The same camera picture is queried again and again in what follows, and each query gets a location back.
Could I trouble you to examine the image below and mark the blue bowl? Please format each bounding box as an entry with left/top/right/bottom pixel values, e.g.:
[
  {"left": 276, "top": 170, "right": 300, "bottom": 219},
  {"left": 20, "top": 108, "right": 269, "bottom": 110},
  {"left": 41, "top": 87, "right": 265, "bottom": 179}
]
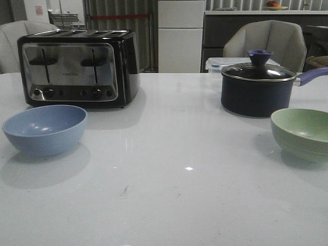
[{"left": 2, "top": 105, "right": 87, "bottom": 156}]

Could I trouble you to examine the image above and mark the green bowl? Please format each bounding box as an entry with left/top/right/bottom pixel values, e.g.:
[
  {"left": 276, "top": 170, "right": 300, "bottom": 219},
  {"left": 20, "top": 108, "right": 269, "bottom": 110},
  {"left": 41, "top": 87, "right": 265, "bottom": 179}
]
[{"left": 271, "top": 108, "right": 327, "bottom": 163}]

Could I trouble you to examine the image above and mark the clear plastic food container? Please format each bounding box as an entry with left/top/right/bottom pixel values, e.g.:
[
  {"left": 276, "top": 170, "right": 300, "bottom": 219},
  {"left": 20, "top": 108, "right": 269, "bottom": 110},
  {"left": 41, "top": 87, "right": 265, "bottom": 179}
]
[{"left": 206, "top": 56, "right": 279, "bottom": 74}]

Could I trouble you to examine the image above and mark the black and steel toaster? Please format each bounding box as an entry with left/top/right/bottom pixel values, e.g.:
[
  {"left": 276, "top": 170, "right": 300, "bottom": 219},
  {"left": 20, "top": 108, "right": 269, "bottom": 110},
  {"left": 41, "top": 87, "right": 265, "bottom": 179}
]
[{"left": 17, "top": 30, "right": 140, "bottom": 108}]

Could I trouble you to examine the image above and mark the dark blue saucepan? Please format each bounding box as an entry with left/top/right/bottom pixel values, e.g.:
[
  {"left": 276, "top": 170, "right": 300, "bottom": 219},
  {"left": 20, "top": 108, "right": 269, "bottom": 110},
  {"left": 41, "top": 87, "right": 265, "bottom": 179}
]
[{"left": 221, "top": 67, "right": 327, "bottom": 117}]

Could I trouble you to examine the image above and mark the white refrigerator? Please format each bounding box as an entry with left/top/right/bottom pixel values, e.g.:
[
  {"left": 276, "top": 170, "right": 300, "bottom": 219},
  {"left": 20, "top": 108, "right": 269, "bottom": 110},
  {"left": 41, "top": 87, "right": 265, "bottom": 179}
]
[{"left": 158, "top": 1, "right": 205, "bottom": 73}]

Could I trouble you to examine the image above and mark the glass pot lid purple knob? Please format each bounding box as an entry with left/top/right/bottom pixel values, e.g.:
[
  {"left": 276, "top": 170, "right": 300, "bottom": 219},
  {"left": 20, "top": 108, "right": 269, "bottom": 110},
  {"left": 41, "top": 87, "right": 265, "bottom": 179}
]
[{"left": 221, "top": 50, "right": 296, "bottom": 82}]

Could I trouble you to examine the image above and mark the grey armchair on right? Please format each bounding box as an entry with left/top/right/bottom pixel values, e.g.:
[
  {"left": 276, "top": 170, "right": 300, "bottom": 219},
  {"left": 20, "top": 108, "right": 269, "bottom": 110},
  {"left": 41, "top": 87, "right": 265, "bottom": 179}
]
[{"left": 223, "top": 20, "right": 307, "bottom": 73}]

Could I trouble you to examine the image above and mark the grey armchair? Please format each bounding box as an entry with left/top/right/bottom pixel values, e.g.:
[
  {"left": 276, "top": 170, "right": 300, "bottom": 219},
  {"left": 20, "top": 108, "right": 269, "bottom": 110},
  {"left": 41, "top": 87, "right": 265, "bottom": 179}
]
[
  {"left": 1, "top": 20, "right": 58, "bottom": 74},
  {"left": 223, "top": 20, "right": 307, "bottom": 73}
]

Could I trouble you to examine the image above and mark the fruit plate on counter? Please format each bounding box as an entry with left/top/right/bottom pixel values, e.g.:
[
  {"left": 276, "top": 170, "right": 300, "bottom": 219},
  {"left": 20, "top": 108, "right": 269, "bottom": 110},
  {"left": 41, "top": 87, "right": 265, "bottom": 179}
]
[{"left": 264, "top": 0, "right": 288, "bottom": 11}]

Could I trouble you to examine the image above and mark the grey armchair on left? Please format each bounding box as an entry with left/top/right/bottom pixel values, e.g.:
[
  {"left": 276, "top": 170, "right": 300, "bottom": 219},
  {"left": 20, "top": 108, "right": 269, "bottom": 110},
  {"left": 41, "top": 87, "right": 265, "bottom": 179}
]
[{"left": 1, "top": 20, "right": 58, "bottom": 74}]

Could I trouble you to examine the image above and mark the dark grey counter cabinet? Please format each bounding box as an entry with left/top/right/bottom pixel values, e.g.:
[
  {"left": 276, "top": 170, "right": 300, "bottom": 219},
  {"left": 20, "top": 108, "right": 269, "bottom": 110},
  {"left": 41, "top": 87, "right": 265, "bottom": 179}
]
[{"left": 201, "top": 10, "right": 327, "bottom": 72}]

